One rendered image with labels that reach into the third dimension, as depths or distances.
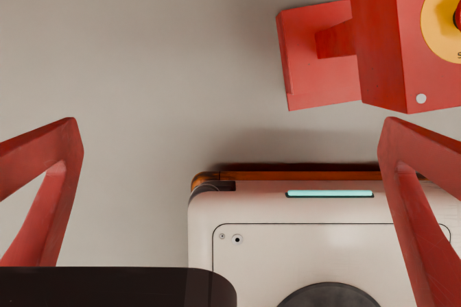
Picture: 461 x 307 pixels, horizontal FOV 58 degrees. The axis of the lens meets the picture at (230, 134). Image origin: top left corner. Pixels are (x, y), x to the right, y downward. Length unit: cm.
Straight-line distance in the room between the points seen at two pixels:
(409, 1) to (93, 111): 95
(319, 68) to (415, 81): 66
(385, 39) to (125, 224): 98
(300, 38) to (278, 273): 53
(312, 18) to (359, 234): 50
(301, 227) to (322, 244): 6
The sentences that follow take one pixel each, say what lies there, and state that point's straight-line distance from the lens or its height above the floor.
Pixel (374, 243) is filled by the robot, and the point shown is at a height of 28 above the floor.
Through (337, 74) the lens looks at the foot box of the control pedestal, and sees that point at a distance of 103.
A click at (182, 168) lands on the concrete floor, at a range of 116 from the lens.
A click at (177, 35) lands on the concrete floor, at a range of 113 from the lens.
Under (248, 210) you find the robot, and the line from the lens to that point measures 89.
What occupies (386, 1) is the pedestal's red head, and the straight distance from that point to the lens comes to 38.
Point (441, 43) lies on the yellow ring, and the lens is 38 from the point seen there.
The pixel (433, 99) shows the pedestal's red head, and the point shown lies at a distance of 38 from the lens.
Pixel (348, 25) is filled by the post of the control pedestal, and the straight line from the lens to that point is 74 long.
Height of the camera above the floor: 112
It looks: 81 degrees down
